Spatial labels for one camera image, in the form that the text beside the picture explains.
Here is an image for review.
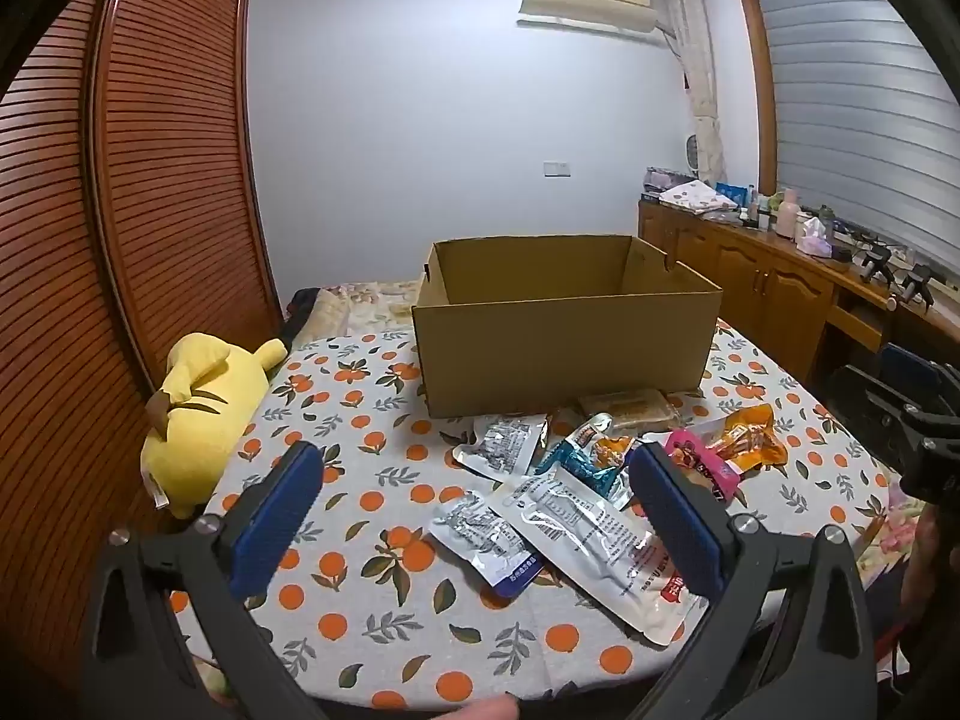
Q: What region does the teal snack packet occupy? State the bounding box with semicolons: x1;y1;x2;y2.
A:
536;414;638;511

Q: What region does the folded floral cloth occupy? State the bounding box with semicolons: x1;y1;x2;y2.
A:
660;180;740;212

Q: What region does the clear tray of brown snacks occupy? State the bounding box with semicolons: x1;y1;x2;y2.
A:
577;388;683;436

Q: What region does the orange-print bedsheet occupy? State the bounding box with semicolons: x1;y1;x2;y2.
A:
169;319;893;710

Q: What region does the yellow plush toy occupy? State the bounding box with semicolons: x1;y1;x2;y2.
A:
141;331;287;520

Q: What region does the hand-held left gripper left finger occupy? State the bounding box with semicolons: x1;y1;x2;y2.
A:
79;441;331;720

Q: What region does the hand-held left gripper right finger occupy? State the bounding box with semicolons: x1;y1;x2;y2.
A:
626;441;878;720

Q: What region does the grey window blind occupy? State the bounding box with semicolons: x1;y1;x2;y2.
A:
754;0;960;271

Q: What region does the pink tissue pack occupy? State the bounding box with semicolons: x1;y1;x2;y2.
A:
795;217;833;256

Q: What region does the orange snack packet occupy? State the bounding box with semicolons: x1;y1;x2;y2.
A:
709;403;788;470

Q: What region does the wooden window frame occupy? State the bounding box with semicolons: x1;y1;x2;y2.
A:
733;0;777;196

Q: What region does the louvered wooden wardrobe door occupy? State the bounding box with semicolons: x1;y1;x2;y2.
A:
0;0;170;720
90;0;284;391

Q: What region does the floral blanket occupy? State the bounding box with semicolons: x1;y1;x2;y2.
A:
285;277;425;350

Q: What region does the dark cloth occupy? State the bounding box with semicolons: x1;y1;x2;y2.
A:
283;286;320;332

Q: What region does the large silver packet red label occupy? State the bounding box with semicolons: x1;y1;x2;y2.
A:
491;465;710;646

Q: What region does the silver snack packet blue trim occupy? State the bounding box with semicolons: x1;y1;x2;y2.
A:
451;412;550;479
429;490;548;601

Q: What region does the cardboard box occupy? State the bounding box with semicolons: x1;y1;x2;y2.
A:
411;235;723;419

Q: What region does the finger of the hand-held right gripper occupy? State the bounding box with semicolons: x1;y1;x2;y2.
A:
834;364;925;425
879;343;944;395

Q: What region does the patterned beige curtain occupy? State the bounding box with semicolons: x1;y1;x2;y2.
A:
660;0;725;177

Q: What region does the wooden cabinet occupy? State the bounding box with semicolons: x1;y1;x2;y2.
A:
637;199;960;391

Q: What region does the pink snack packet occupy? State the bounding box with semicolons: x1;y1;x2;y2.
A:
664;427;743;507

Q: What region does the person's left hand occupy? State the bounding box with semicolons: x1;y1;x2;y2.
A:
457;696;520;720

